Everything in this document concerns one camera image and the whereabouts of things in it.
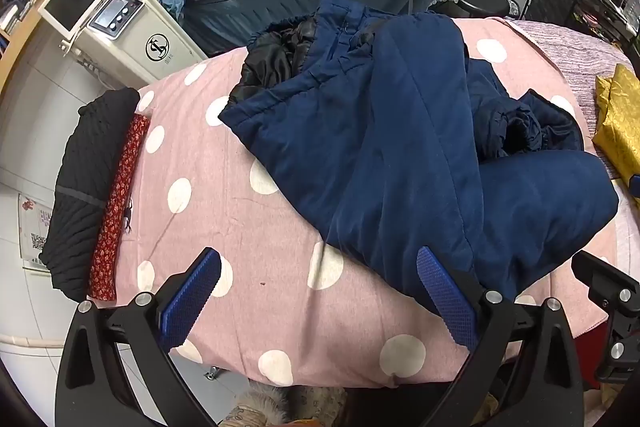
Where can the navy blue padded jacket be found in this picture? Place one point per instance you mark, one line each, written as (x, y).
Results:
(400, 147)

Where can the pink polka dot blanket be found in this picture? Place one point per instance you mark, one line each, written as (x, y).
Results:
(240, 217)

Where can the red floral folded cloth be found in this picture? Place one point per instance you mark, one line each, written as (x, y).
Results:
(117, 207)

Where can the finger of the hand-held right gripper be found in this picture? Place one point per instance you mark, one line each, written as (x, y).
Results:
(636, 187)
(612, 302)

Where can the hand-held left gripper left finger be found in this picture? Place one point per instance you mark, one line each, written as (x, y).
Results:
(192, 292)

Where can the black folded garment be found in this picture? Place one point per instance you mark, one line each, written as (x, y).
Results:
(85, 167)

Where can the yellow shiny garment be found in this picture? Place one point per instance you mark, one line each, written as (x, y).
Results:
(622, 127)

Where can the cream machine with control panel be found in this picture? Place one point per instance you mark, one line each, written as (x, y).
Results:
(145, 37)

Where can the beige fur trimmed garment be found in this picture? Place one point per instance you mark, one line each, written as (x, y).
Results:
(270, 407)

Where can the magazine on floor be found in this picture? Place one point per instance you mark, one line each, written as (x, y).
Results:
(35, 232)

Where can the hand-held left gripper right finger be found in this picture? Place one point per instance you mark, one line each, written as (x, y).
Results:
(445, 292)

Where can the mauve textured blanket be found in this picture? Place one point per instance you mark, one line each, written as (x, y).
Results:
(565, 49)

